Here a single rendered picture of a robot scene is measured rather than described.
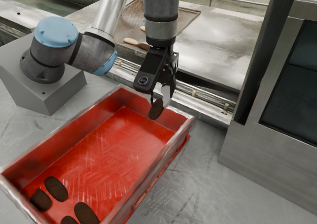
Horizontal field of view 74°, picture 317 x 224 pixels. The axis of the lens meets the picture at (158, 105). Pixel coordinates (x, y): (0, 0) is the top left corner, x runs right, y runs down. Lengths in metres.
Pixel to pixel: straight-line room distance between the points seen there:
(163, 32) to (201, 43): 0.67
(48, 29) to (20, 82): 0.24
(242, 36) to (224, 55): 0.19
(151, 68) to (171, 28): 0.10
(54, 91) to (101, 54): 0.24
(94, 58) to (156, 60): 0.33
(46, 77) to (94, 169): 0.39
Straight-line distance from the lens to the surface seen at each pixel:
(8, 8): 1.98
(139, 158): 0.69
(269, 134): 0.56
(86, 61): 0.77
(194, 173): 0.67
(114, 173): 0.67
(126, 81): 0.96
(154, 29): 0.48
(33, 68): 0.86
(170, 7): 0.46
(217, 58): 1.04
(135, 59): 1.19
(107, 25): 0.81
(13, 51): 0.96
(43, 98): 0.87
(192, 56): 1.05
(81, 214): 0.63
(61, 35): 0.75
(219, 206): 0.64
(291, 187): 0.67
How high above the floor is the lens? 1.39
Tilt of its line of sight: 41 degrees down
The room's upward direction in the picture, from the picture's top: straight up
